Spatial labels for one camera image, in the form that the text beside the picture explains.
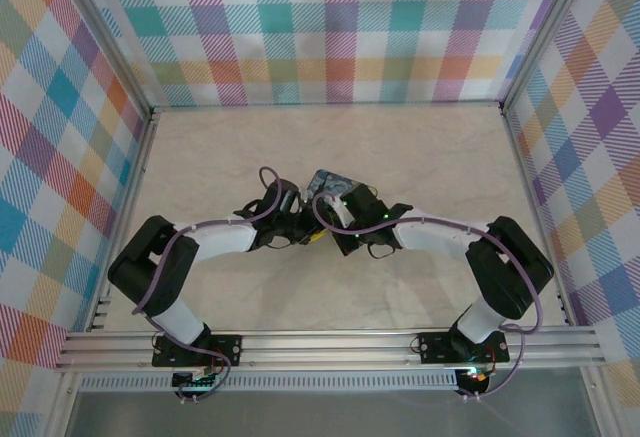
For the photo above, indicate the starry night print box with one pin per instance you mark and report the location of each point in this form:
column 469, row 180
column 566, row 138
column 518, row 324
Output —
column 327, row 182

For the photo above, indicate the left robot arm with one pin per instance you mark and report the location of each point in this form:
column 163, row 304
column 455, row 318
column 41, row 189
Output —
column 125, row 272

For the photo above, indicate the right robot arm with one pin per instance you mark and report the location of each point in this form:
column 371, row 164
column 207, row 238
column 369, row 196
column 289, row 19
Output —
column 500, row 287

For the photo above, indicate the grey metal sheet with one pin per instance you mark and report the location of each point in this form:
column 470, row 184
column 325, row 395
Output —
column 325, row 414

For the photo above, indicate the black green circuit board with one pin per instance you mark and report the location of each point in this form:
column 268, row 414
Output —
column 192, row 381

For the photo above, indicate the small orange circuit board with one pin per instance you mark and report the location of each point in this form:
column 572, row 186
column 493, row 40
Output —
column 475, row 374

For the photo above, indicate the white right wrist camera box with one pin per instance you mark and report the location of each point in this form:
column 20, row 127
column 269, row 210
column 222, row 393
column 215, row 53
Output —
column 341, row 211

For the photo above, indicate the aluminium mounting rail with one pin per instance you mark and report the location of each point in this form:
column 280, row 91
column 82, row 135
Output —
column 325, row 347

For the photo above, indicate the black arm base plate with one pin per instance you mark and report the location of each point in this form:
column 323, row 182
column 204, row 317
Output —
column 222, row 343
column 435, row 349

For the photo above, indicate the aluminium frame bar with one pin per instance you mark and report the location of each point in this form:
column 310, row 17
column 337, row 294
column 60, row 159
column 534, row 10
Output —
column 545, row 32
column 107, row 39

